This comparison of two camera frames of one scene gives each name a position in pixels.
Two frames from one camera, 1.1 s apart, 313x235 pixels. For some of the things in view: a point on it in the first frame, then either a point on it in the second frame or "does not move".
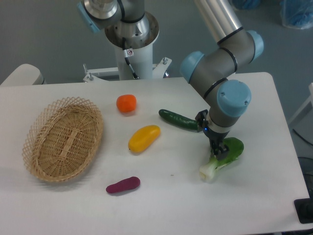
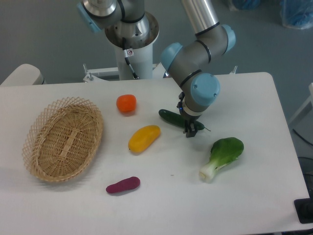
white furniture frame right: [310, 99] does not move
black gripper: [218, 148] to [190, 129]
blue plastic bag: [297, 13] does not move
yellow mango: [143, 137] does not move
